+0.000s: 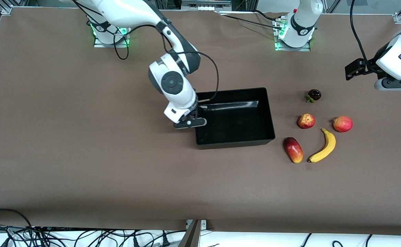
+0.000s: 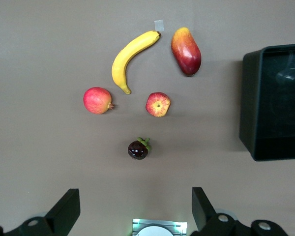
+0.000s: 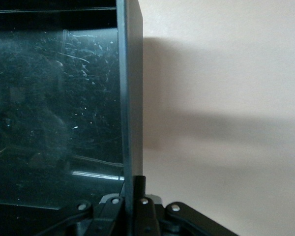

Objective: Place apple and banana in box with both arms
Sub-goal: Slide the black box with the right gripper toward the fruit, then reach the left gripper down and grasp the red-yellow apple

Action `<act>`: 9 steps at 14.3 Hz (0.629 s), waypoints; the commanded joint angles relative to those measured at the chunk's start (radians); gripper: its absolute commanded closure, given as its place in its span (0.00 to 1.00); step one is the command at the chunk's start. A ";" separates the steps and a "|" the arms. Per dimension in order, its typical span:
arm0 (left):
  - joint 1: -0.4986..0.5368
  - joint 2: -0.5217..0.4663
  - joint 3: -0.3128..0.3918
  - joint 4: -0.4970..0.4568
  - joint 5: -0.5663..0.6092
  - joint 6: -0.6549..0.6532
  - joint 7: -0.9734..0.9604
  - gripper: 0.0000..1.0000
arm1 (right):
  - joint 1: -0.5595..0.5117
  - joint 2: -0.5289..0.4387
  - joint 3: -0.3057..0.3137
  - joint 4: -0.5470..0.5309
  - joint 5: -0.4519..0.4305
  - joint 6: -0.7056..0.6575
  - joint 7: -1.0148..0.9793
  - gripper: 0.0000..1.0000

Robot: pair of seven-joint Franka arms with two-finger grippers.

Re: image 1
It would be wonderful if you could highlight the black plastic box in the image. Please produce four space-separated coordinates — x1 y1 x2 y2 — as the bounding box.
194 87 276 150

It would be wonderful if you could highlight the small red yellow apple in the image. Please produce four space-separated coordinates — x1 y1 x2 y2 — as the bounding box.
297 114 316 129

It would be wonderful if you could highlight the yellow banana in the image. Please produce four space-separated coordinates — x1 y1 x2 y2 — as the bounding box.
308 128 337 163

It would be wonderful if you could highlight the red apple with stem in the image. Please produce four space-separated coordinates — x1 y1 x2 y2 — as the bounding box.
332 116 353 133

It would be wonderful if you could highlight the dark purple mangosteen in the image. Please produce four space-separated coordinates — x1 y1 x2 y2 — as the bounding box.
306 89 322 103

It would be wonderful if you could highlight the red yellow mango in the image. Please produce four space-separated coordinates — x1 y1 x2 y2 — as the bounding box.
283 137 304 164

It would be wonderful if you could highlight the brown table cover sheet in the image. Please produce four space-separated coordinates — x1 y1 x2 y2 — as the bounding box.
0 7 401 237

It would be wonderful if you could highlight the white power strip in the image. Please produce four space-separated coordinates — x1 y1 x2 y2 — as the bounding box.
182 0 232 11

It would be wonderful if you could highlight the dark metal support beam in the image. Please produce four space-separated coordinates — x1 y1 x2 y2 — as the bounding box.
178 220 208 247

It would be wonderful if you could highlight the black cable with metal plug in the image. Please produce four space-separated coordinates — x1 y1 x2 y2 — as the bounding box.
163 24 219 102

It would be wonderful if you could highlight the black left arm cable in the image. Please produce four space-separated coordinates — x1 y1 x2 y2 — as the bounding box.
350 0 372 69

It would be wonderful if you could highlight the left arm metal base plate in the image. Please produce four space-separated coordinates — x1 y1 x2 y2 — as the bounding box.
274 17 311 52

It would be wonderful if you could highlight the black looping right arm cable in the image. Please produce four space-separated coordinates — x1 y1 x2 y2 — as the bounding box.
72 0 130 60

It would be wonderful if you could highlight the short black table cable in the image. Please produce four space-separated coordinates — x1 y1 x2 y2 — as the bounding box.
254 10 280 21

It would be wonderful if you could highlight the long black table cable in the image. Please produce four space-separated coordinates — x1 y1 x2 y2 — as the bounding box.
225 14 281 31

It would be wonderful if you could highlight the black arched floor cable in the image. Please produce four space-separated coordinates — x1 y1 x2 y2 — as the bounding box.
0 208 33 228

